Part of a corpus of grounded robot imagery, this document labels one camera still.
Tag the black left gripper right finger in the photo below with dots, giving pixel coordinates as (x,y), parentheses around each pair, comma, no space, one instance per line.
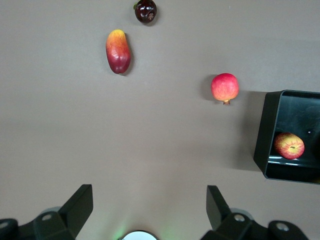
(220,212)

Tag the brown table cover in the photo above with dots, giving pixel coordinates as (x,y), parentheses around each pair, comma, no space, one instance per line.
(125,137)

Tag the dark purple mangosteen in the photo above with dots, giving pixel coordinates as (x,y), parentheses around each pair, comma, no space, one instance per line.
(145,12)

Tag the black plastic box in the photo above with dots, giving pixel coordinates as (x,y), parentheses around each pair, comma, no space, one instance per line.
(266,130)

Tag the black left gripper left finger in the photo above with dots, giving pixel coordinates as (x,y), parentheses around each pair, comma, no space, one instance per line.
(75,207)

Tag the orange red peach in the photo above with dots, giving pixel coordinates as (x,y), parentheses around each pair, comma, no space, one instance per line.
(118,55)

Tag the red yellow striped apple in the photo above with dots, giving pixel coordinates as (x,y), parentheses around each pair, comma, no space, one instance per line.
(288,146)

